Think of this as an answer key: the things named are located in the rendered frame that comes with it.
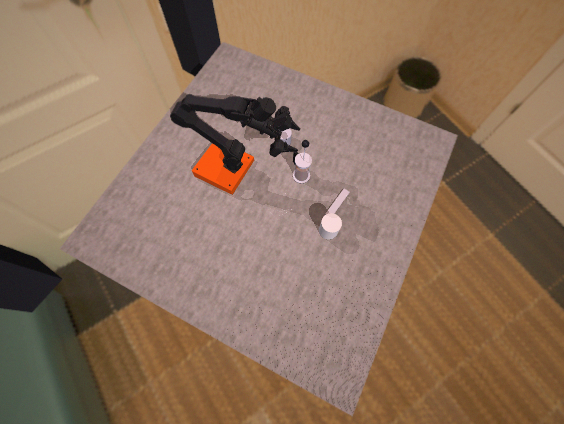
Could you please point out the pale pink flat bar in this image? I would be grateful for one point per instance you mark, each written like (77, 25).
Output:
(338, 201)

